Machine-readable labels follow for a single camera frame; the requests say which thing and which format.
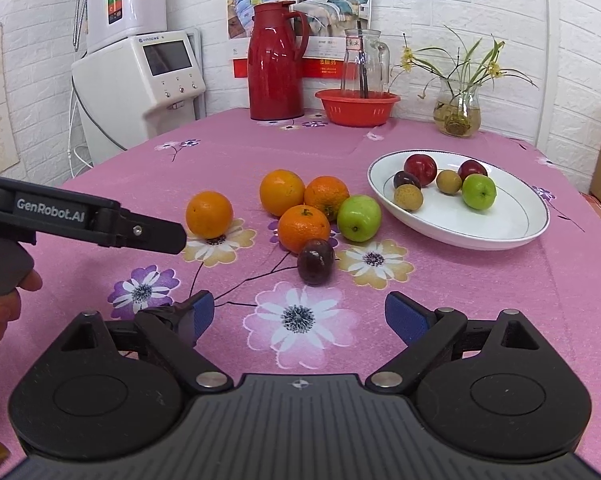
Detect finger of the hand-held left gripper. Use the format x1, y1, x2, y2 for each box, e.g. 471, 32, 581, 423
96, 208, 187, 256

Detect person's left hand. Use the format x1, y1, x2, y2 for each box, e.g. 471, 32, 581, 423
0, 270, 44, 363

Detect red plastic basin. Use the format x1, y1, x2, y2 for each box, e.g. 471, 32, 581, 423
315, 89, 401, 128

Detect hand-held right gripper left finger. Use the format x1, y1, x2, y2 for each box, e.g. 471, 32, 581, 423
55, 290, 234, 394

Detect white appliance cable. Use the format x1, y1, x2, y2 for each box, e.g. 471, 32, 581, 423
68, 95, 131, 181

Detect dark purple plum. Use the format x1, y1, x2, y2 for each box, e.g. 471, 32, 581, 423
393, 170, 422, 191
297, 239, 336, 286

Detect glass pitcher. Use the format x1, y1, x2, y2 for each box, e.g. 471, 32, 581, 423
340, 29, 391, 98

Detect black sticks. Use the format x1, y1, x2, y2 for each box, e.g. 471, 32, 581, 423
356, 20, 370, 98

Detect white appliance with screen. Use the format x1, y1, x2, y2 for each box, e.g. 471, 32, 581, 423
71, 27, 207, 166

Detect pink floral tablecloth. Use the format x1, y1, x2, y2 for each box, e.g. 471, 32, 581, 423
0, 107, 601, 461

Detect yellow-flowered green plant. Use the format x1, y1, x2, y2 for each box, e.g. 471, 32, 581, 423
391, 25, 538, 101

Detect white wall-mounted appliance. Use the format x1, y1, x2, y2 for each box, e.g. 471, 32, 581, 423
73, 0, 167, 56

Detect white oval plate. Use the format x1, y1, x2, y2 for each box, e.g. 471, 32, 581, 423
367, 150, 551, 251

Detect glass vase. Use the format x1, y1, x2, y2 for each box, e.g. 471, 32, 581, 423
433, 77, 482, 138

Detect red apple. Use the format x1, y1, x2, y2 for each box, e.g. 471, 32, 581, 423
457, 159, 489, 182
403, 154, 438, 188

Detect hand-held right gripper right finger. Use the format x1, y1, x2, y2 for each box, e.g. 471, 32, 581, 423
365, 291, 548, 394

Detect tan round fruit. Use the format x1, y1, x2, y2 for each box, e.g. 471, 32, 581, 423
393, 184, 425, 212
435, 169, 463, 196

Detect orange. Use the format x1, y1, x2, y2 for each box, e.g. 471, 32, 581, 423
303, 175, 350, 222
259, 169, 306, 218
186, 190, 234, 240
278, 204, 331, 254

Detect white wall pipe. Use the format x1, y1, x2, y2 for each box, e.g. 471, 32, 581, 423
533, 0, 563, 148

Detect green apple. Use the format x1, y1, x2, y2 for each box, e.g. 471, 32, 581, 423
461, 174, 497, 210
337, 195, 382, 243

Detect red thermos jug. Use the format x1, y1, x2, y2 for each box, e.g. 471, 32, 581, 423
248, 1, 311, 122

